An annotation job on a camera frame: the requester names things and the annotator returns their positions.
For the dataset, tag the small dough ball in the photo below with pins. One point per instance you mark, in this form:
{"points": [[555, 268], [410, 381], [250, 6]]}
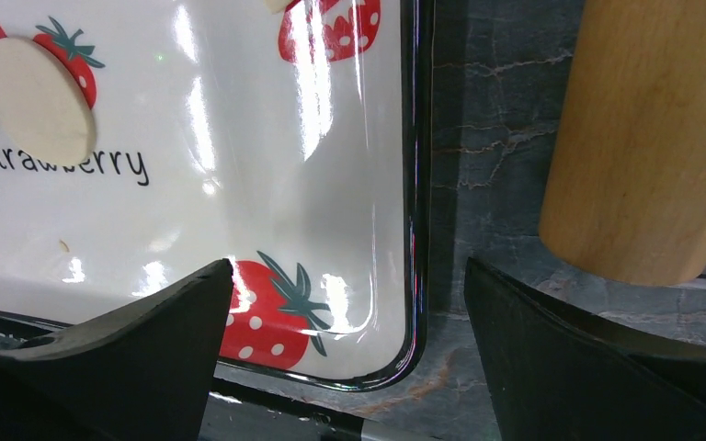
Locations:
{"points": [[42, 108]]}

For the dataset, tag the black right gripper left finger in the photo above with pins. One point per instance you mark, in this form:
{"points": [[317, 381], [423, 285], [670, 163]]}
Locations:
{"points": [[140, 372]]}

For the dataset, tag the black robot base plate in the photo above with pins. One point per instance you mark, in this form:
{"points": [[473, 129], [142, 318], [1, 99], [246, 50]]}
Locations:
{"points": [[237, 412]]}

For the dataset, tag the white strawberry enamel tray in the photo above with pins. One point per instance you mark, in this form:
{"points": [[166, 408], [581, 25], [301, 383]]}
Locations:
{"points": [[294, 144]]}

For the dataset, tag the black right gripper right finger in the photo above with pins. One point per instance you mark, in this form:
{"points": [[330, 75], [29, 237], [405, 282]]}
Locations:
{"points": [[557, 372]]}

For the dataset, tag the wooden dough roller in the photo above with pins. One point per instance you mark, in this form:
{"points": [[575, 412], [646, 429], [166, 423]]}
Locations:
{"points": [[626, 193]]}

